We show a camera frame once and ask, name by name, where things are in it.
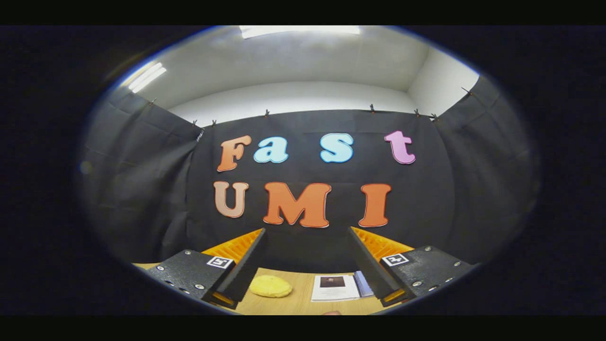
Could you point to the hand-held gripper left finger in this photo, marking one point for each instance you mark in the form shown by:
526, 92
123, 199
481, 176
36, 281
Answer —
246, 272

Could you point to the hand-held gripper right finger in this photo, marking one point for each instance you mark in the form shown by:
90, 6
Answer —
371, 270

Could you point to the blue book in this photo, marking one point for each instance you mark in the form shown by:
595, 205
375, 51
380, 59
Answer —
363, 284

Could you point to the yellow round plush cushion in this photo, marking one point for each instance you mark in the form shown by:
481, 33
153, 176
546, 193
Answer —
271, 286

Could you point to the white book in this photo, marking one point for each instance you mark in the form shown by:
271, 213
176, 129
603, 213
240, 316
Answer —
334, 290

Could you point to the ceiling light strip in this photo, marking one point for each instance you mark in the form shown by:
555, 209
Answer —
147, 77

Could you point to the wide ceiling light panel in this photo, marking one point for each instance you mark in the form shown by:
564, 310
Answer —
300, 31

